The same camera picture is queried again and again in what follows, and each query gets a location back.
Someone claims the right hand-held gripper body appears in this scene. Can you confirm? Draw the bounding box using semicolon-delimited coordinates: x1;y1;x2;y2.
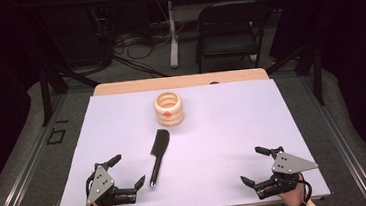
251;142;323;201

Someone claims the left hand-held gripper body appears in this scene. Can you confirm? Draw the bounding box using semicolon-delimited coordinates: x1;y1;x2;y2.
83;159;139;206

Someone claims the black spatula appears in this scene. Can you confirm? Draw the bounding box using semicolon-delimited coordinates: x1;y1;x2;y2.
144;127;175;189

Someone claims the cream ribbed ceramic holder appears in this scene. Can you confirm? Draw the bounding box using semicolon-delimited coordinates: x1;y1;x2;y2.
151;89;186;130

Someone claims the person's right hand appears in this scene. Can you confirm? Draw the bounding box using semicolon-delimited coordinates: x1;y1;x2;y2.
275;171;310;206

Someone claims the white table mat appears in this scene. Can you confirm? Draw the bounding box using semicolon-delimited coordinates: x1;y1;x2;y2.
43;73;332;206

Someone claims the black metal stand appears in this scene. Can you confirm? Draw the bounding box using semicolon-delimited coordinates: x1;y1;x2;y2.
36;58;104;127
263;41;327;111

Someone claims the wooden table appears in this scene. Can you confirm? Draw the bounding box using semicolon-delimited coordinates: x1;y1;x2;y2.
49;63;325;206

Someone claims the black folding chair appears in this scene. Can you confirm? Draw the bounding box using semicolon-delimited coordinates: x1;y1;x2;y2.
190;0;278;75

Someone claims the right hand-held gripper cable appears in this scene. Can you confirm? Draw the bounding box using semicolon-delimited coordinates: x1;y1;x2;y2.
292;171;315;206

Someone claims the aluminium floor rail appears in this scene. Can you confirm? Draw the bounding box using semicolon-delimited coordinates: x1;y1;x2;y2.
297;66;366;206
0;92;78;206

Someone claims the bundle of floor cables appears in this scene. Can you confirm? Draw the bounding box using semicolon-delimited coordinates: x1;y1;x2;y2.
110;26;177;82

